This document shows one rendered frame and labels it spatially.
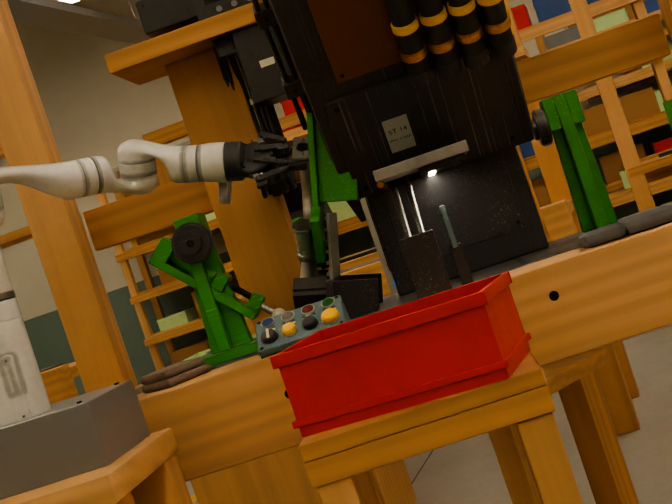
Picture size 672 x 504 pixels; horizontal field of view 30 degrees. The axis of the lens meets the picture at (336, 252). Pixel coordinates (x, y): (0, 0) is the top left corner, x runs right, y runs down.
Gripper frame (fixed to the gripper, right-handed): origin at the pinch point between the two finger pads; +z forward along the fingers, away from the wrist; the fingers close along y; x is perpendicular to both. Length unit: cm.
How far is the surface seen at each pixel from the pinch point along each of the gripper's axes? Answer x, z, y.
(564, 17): 400, 125, 536
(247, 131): 12.8, -13.2, 21.8
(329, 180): -5.3, 6.1, -11.8
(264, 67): -2.9, -7.6, 23.2
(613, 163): 648, 190, 636
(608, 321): -6, 51, -47
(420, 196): 8.4, 22.0, -3.8
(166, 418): 3, -21, -56
